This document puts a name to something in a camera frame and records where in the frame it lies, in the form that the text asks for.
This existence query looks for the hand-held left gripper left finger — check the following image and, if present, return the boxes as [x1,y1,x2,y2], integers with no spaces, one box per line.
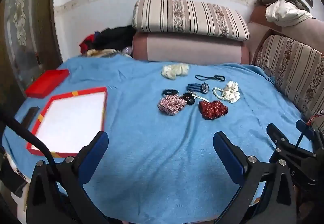
[25,131,109,224]

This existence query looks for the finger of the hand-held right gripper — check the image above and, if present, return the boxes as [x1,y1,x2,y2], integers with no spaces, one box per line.
[266,123,318,164]
[296,120,324,151]

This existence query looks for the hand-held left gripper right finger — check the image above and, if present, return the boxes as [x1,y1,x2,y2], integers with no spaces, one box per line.
[213,131,298,224]

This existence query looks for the red tray with white base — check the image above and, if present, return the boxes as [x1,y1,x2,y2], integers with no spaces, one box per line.
[26,86,108,157]

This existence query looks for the red dotted scrunchie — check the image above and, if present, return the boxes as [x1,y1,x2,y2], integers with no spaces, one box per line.
[199,100,229,121]

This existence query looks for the silver hair pin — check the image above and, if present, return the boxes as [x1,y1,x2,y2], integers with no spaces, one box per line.
[189,90,210,103]

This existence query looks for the pearl bracelet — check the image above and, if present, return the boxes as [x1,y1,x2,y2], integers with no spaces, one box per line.
[212,87,229,101]

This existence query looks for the black scrunchie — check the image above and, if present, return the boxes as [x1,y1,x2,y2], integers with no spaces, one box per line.
[182,92,196,106]

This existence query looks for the dark blue claw clip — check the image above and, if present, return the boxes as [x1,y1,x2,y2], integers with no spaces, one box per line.
[187,83,210,94]

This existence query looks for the pink patterned scrunchie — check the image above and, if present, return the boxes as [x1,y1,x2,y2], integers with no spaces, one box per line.
[157,95,187,116]

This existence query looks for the pink striped sofa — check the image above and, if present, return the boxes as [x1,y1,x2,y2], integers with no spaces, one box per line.
[247,6,324,136]

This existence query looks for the white dotted scrunchie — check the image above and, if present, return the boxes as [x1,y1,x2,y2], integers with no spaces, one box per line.
[223,81,241,103]

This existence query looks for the blue fleece blanket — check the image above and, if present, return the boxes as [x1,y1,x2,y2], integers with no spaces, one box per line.
[2,55,312,224]

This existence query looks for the black rectangular case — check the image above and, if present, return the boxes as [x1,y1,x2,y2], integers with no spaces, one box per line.
[20,106,40,126]

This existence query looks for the red box lid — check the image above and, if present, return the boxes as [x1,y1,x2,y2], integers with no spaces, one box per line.
[25,69,70,99]

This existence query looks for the beige floral cloth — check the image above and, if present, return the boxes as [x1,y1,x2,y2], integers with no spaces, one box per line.
[85,49,122,58]

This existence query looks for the cream fluffy scrunchie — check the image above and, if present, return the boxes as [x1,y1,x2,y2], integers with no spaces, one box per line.
[161,63,190,80]

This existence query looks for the dark clothes pile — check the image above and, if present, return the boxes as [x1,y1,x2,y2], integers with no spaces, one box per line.
[79,25,137,55]

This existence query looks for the white cloth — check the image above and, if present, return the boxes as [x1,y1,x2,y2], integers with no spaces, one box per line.
[265,0,317,27]

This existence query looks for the wooden glass cabinet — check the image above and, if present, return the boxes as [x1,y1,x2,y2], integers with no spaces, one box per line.
[0,0,64,93]

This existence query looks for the striped floral cushion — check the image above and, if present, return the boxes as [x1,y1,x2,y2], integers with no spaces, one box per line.
[132,0,251,42]

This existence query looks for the black cable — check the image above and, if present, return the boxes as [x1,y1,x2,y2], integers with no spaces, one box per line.
[0,109,57,166]

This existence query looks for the black looped hair tie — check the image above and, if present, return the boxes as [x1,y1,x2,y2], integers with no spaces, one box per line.
[195,74,226,83]

